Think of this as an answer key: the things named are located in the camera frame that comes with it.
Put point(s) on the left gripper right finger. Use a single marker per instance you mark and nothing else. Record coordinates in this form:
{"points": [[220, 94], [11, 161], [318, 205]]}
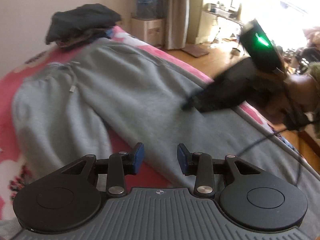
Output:
{"points": [[200, 165]]}

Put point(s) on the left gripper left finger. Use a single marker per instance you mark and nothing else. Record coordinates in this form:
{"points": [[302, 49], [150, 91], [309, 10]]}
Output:
{"points": [[120, 165]]}

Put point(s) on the grey sweatpants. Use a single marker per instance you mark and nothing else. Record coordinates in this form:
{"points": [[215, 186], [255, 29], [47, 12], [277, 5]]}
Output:
{"points": [[175, 214]]}

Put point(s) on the folding table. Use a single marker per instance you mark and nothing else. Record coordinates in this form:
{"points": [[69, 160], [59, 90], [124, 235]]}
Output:
{"points": [[224, 24]]}

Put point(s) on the person right hand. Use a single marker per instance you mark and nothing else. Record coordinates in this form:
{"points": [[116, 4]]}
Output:
{"points": [[300, 90]]}

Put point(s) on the wheelchair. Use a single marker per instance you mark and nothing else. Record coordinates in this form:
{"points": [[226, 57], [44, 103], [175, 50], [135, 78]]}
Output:
{"points": [[298, 61]]}

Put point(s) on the brown floor mat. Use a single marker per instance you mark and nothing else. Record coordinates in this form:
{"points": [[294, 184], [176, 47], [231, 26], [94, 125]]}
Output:
{"points": [[195, 50]]}

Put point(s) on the white water dispenser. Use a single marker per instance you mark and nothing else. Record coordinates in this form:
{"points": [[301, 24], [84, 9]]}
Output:
{"points": [[149, 31]]}

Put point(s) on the beige curtain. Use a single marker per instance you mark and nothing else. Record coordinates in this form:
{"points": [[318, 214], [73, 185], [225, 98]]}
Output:
{"points": [[177, 20]]}

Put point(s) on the blue water bottle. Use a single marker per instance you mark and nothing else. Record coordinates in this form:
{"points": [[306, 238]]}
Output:
{"points": [[150, 9]]}

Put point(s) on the black folded garment on stack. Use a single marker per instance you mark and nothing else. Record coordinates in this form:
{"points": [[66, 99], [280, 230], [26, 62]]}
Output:
{"points": [[75, 22]]}

